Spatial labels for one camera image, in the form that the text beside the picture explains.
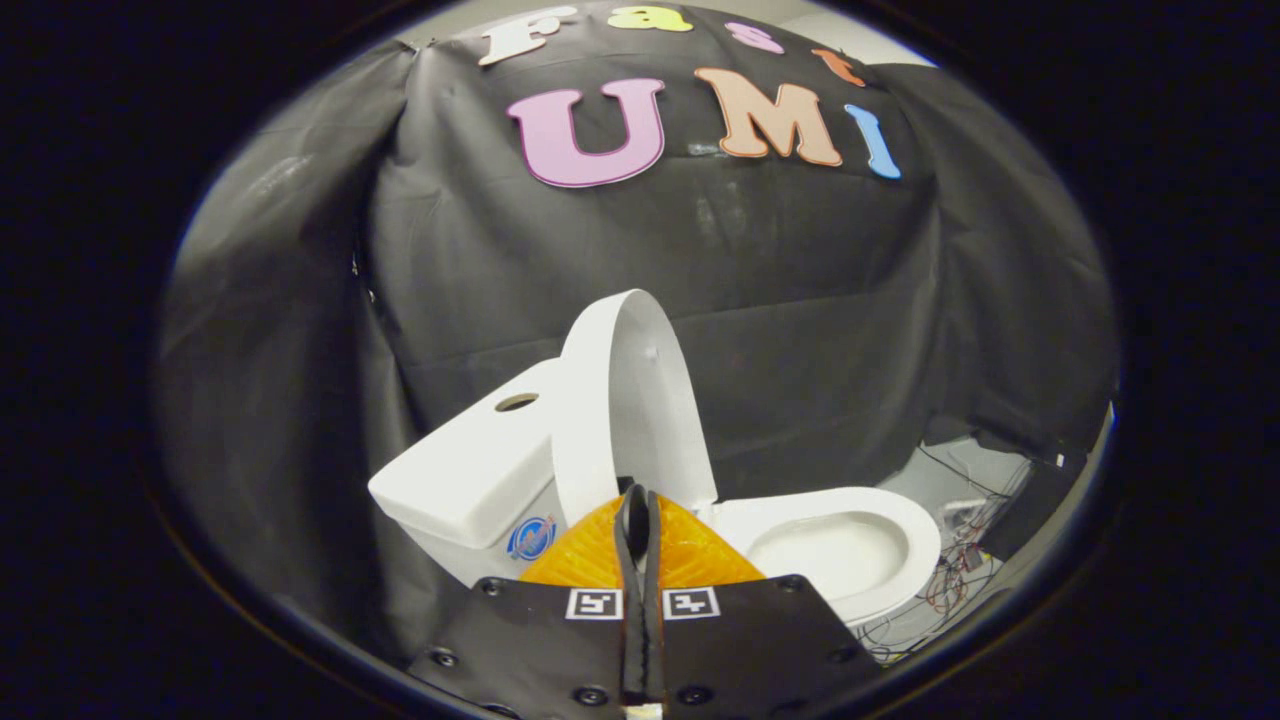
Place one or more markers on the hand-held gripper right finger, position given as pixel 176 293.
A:
pixel 760 640

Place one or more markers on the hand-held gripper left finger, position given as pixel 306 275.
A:
pixel 530 640

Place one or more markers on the white toilet lid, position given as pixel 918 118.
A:
pixel 640 400

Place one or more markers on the white ceramic toilet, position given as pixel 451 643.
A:
pixel 840 550

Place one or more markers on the white toilet tank cover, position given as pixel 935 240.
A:
pixel 470 470

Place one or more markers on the black box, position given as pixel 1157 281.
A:
pixel 1030 500

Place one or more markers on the black backdrop cloth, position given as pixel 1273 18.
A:
pixel 800 300

